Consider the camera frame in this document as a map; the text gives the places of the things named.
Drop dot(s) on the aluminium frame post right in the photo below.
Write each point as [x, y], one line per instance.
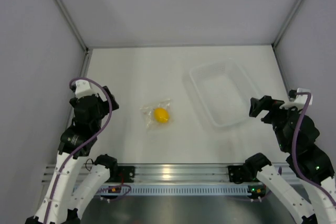
[287, 21]

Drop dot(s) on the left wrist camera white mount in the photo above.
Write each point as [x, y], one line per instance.
[81, 87]

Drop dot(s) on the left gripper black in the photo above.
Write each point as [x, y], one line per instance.
[102, 103]

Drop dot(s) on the slotted grey cable duct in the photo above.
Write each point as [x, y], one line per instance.
[179, 190]

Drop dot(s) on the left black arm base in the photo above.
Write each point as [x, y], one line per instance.
[122, 174]

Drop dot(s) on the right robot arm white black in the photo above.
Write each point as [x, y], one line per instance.
[310, 195]

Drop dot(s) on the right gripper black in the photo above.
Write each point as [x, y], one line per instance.
[256, 105]

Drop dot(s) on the aluminium mounting rail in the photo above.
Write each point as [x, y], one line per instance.
[177, 173]

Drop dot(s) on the aluminium frame post left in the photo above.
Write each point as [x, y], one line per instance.
[71, 24]

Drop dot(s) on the clear zip top bag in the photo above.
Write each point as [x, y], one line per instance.
[147, 114]

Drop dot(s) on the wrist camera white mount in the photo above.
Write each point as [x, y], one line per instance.
[296, 99]
[81, 87]

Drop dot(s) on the yellow fake lemon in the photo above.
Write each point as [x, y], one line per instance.
[161, 115]

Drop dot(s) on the white perforated plastic basket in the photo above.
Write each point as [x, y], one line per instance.
[223, 89]

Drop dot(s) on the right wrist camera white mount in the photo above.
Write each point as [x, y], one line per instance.
[296, 99]

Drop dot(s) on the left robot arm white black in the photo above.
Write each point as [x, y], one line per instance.
[63, 204]

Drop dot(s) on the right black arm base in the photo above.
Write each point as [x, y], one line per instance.
[239, 174]

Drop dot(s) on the aluminium frame post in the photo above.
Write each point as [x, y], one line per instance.
[71, 24]
[287, 21]

